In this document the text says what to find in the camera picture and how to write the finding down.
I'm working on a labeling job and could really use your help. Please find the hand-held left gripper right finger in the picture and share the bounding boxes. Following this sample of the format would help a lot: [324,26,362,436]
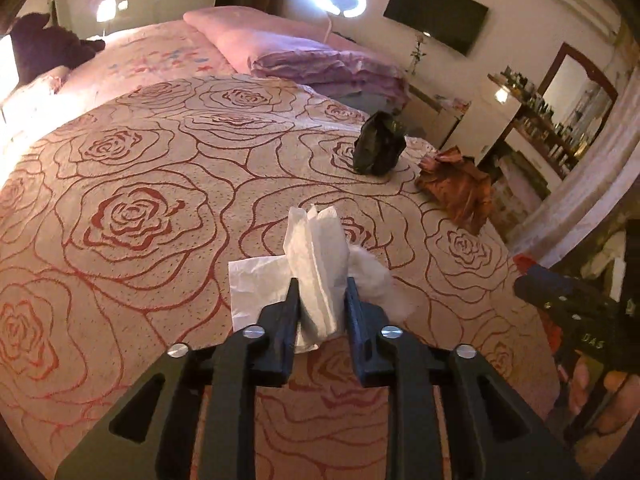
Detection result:
[344,276,587,480]

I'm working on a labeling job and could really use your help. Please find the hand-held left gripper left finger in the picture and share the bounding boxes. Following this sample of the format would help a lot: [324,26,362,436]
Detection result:
[54,277,301,480]

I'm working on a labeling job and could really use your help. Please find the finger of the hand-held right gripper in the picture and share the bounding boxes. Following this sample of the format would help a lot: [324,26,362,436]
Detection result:
[513,280,562,313]
[517,265,573,295]

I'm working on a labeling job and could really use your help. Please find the white tissue paper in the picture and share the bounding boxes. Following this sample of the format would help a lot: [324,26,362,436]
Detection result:
[282,204,352,354]

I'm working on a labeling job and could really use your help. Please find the person's right hand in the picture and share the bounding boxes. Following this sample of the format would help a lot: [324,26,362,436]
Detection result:
[597,371,640,436]

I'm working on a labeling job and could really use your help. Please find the flat white paper sheet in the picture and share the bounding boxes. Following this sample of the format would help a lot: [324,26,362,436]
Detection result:
[228,259,297,334]

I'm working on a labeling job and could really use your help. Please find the stacked cardboard boxes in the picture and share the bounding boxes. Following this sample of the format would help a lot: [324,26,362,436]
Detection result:
[492,152,552,222]

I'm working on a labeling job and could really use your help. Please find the dressing table with bottles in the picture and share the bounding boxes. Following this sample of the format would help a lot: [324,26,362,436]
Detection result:
[510,25,640,267]

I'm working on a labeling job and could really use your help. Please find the orange crumpled plastic bag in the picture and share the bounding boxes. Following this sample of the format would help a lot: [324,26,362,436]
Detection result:
[415,146,494,234]

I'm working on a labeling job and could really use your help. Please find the row of cosmetic bottles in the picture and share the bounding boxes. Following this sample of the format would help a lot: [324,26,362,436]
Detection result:
[500,65,587,167]

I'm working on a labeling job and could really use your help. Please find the white cabinet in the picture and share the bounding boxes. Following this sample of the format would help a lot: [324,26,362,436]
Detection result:
[452,92,522,162]

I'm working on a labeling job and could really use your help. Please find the small crumpled black plastic bag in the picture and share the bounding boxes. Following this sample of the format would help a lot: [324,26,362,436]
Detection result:
[353,111,407,176]

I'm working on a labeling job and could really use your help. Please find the brown framed mirror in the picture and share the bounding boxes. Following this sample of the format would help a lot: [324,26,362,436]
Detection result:
[537,42,619,116]

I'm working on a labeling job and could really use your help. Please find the single rose in vase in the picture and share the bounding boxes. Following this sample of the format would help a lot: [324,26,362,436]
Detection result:
[407,34,429,76]

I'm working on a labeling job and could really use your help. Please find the folded purple quilt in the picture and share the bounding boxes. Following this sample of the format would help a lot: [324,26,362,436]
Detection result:
[250,50,410,107]

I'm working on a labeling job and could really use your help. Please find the folded pink quilt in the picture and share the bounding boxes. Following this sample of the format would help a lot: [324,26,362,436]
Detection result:
[183,6,347,75]

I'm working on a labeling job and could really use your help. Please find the pink floral bed sheet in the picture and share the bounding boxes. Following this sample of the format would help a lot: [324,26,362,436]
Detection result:
[0,20,238,121]

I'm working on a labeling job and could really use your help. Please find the black plush toy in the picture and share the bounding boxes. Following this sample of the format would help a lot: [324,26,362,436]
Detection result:
[11,11,106,83]

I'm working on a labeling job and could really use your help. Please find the wall-mounted black television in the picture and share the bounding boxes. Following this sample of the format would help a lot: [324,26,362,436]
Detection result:
[383,0,489,57]

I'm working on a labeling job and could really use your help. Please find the ring light on stand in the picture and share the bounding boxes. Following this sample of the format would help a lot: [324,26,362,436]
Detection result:
[315,0,370,47]

